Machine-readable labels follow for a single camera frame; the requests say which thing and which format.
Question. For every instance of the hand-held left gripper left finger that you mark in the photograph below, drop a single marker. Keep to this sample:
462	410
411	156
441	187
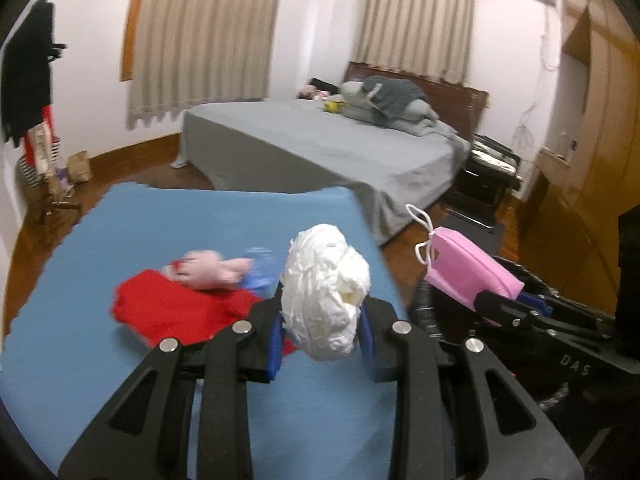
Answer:
274	350

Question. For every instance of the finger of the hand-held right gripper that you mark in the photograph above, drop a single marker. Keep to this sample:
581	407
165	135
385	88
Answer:
505	312
537	302

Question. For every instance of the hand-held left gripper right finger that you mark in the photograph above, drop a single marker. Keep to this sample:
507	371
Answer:
366	332

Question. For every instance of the pink face mask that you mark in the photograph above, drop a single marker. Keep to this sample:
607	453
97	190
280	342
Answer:
465	265

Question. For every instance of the white plastic bag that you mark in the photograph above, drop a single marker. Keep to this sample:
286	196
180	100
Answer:
64	180
320	285

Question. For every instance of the black trash bag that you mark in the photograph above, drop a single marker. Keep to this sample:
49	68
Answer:
432	320

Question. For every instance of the blue plastic wrapper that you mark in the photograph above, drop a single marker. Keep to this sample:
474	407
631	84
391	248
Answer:
260	265

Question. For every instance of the pink plush toy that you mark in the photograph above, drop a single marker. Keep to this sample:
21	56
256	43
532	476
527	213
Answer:
210	270

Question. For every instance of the red cloth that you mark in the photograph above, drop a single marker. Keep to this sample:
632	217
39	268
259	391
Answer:
170	310

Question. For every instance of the black metal chair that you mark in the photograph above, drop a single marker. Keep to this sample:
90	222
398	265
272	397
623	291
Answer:
475	185

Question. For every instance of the wooden desk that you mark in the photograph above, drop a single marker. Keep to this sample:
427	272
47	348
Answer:
552	160

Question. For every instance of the patterned chair cushion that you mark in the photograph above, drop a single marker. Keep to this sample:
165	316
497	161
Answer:
492	160

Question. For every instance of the blue scalloped mat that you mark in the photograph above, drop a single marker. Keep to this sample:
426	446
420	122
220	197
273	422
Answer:
175	230

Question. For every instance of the wooden wardrobe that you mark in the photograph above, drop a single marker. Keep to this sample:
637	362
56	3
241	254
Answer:
605	160

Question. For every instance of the bed with grey sheet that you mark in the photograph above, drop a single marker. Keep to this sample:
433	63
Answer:
300	145

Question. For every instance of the folded light grey duvet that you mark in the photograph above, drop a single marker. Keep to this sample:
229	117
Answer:
420	120

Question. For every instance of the dark wooden headboard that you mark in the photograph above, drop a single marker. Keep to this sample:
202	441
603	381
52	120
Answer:
450	97

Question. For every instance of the yellow toy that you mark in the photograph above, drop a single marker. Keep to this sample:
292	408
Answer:
334	106

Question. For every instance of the light grey pillow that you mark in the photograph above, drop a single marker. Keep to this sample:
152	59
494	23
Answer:
352	92

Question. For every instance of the dark grey blanket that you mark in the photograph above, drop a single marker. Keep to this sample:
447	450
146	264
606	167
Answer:
397	92

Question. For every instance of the pink stuffed toy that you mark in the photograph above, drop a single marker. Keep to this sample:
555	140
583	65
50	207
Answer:
311	92

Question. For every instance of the black cushion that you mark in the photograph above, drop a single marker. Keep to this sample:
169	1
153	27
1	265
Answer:
325	83

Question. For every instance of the wooden coat rack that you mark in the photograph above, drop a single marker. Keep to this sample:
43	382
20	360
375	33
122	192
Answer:
50	210

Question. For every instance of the brown paper bag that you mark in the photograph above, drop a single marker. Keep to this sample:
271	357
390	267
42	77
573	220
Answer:
80	167

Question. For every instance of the striped bag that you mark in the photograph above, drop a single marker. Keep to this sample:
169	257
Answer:
27	180

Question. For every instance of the narrow beige striped curtain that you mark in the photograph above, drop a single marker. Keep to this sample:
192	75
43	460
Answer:
415	25

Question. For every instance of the red garment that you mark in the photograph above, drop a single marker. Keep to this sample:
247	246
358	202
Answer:
32	145

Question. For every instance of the wide beige striped curtain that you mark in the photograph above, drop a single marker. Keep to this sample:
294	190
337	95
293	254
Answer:
200	35

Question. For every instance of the black coat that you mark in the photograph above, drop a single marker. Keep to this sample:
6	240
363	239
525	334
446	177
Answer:
30	70

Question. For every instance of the wooden window frame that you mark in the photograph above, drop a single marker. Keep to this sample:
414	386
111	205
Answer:
131	25

